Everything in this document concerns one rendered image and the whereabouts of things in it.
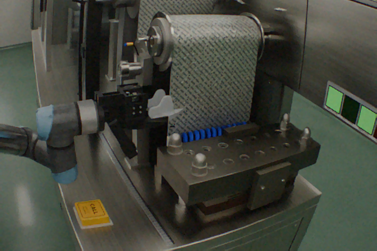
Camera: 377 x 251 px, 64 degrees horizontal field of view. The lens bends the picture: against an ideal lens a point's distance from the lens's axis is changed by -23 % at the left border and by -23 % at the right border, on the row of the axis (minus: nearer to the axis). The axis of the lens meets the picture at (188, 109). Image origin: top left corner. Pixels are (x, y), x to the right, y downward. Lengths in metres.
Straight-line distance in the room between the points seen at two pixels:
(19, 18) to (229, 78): 5.64
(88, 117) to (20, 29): 5.66
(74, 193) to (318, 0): 0.79
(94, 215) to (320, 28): 0.70
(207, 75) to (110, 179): 0.36
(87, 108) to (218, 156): 0.31
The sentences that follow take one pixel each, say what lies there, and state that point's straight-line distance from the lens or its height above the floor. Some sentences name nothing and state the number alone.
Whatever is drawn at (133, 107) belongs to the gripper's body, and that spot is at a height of 1.13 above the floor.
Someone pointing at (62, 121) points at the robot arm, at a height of 1.13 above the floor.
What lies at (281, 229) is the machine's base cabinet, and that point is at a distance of 0.98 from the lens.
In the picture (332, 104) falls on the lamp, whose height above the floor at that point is 1.17.
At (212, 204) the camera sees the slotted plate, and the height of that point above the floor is 0.94.
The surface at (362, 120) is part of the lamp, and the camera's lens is 0.81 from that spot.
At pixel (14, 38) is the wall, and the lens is 6.42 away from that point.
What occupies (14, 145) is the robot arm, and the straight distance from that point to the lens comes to 0.84.
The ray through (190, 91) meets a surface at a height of 1.14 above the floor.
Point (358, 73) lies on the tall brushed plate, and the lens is 0.81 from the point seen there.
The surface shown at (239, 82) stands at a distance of 0.95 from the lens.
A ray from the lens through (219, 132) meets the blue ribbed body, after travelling 0.94.
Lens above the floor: 1.47
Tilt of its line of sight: 24 degrees down
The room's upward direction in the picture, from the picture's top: 4 degrees clockwise
